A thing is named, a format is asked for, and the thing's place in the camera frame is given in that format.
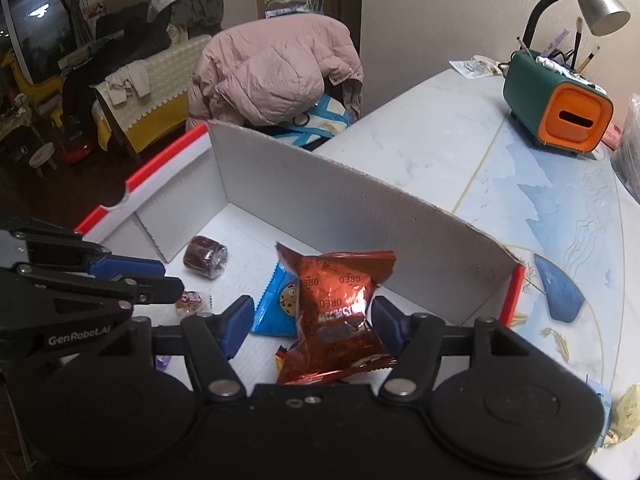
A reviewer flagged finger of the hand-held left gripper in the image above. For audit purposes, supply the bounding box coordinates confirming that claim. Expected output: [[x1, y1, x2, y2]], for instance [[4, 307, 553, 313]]
[[0, 264, 186, 311], [0, 216, 167, 281]]

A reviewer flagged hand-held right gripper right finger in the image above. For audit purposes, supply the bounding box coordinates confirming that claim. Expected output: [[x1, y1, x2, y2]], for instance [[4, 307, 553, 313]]
[[370, 296, 556, 403]]

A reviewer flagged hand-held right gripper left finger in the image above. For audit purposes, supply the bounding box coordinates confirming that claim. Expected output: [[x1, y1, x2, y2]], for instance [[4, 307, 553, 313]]
[[125, 295, 256, 403]]

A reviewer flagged blue cookie packet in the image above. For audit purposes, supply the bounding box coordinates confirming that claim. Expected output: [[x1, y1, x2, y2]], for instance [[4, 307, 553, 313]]
[[249, 262, 301, 337]]

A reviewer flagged dark red snack packet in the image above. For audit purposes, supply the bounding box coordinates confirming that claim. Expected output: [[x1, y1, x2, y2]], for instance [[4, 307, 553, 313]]
[[275, 241, 398, 386]]

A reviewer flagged brown chocolate cake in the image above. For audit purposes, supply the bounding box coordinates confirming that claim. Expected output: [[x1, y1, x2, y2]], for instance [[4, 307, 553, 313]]
[[182, 235, 229, 280]]

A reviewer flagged red cardboard box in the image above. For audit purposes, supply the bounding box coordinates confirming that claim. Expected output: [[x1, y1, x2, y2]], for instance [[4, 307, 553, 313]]
[[75, 120, 527, 386]]

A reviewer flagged light blue snack packet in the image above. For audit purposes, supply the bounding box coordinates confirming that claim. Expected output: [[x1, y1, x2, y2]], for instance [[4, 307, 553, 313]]
[[586, 377, 614, 433]]

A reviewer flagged pale yellow snack packet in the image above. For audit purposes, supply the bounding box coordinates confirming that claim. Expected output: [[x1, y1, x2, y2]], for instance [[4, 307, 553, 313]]
[[611, 384, 640, 448]]

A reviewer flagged sofa with cream cover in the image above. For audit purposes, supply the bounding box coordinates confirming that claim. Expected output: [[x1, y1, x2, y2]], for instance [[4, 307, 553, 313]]
[[92, 35, 213, 153]]

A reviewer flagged blue white tote bag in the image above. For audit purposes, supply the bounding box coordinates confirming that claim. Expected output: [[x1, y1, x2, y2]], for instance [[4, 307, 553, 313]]
[[272, 92, 351, 148]]

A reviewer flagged pink padded jacket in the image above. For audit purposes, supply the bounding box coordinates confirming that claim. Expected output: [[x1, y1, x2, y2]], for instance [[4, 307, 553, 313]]
[[187, 12, 365, 128]]

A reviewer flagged pile of dark clothes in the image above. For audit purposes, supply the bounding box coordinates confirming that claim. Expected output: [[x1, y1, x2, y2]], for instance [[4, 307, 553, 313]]
[[95, 0, 223, 48]]

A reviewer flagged paper leaflet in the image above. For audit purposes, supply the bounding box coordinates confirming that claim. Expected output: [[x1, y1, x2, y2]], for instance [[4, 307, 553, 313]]
[[449, 55, 508, 79]]

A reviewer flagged green orange tissue box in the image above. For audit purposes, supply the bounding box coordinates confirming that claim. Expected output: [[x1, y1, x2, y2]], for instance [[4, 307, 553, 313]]
[[502, 50, 615, 153]]

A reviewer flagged clear plastic bag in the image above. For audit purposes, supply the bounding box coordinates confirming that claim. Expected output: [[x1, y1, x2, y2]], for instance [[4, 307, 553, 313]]
[[610, 92, 640, 191]]

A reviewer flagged grey desk lamp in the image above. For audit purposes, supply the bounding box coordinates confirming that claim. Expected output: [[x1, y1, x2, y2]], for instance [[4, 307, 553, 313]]
[[517, 0, 631, 56]]

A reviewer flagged wooden door frame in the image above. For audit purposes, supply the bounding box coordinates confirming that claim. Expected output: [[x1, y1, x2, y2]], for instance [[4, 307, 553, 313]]
[[252, 0, 362, 56]]

